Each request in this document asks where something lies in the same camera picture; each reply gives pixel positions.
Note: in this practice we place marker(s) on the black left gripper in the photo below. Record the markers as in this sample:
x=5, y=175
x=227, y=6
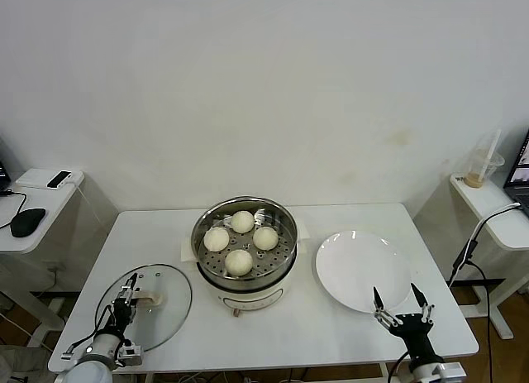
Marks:
x=124, y=314

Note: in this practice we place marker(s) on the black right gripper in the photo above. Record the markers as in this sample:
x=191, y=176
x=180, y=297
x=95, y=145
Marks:
x=413, y=333

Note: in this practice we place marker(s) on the white steamed baozi bun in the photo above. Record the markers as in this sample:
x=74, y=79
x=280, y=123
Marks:
x=265, y=238
x=239, y=262
x=242, y=221
x=216, y=238

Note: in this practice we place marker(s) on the black computer mouse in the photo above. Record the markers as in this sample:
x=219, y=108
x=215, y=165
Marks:
x=28, y=221

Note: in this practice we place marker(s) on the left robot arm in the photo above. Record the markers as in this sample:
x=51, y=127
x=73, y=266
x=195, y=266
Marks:
x=95, y=370

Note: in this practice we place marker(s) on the perforated steel steamer basket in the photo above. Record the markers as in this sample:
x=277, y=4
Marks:
x=268, y=277

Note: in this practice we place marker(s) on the white round plate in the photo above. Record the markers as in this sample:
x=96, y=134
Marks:
x=351, y=271

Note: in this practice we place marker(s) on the white side table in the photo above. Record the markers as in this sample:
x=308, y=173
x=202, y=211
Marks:
x=53, y=209
x=487, y=201

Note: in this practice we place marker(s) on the white electric cooker base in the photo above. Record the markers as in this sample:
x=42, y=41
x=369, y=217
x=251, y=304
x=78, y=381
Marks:
x=252, y=302

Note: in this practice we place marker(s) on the small black white device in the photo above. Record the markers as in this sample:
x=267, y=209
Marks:
x=33, y=177
x=60, y=179

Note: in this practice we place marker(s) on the person grey clothing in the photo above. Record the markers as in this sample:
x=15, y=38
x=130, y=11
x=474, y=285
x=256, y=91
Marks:
x=20, y=360

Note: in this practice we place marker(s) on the clear plastic drink cup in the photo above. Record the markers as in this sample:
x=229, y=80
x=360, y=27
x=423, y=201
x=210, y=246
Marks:
x=481, y=168

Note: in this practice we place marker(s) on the laptop with dark text screen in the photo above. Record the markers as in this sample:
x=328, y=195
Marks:
x=3, y=174

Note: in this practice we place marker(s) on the laptop with grey window screen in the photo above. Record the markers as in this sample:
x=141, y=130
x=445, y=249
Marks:
x=518, y=180

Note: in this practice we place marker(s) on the white drinking straw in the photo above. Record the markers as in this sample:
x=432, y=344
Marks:
x=496, y=143

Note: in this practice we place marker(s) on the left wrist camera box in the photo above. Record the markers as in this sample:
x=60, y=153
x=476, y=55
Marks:
x=132, y=355

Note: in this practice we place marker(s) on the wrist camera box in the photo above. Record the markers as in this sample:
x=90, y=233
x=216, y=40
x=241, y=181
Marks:
x=450, y=372
x=132, y=355

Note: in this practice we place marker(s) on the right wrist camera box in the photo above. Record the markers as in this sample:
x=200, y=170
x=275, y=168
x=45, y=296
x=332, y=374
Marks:
x=450, y=372

